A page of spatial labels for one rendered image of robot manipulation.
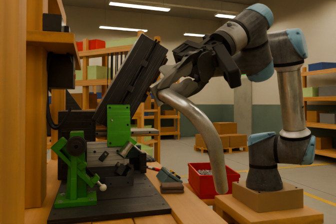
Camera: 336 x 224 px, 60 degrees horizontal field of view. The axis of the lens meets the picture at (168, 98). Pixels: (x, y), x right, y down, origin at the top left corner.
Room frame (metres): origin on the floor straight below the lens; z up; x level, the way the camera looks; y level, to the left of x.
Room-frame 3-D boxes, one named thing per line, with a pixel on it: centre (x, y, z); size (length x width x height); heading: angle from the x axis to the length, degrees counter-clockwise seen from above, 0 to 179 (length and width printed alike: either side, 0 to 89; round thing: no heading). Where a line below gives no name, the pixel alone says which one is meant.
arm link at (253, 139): (1.26, -0.41, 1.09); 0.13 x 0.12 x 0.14; 57
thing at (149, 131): (1.64, 0.26, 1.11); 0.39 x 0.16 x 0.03; 105
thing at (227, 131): (7.86, -1.42, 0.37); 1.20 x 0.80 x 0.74; 117
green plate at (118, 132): (1.48, 0.25, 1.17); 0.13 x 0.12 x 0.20; 15
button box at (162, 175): (1.43, 0.00, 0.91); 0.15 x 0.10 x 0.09; 15
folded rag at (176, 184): (1.27, -0.02, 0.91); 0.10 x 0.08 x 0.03; 95
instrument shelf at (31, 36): (1.47, 0.58, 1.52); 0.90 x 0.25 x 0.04; 15
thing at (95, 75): (4.78, 1.24, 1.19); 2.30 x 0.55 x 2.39; 60
